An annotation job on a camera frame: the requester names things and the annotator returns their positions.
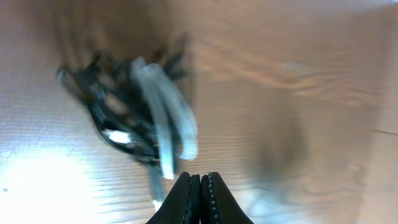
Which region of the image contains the white USB cable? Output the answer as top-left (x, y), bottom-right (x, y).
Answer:
top-left (129, 56), bottom-right (199, 212)

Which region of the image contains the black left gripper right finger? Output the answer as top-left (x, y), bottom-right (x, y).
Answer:
top-left (200, 172), bottom-right (253, 224)

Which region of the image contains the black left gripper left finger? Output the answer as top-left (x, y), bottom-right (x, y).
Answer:
top-left (147, 172), bottom-right (201, 224)

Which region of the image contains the black USB cable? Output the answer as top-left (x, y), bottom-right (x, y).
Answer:
top-left (57, 34), bottom-right (193, 166)

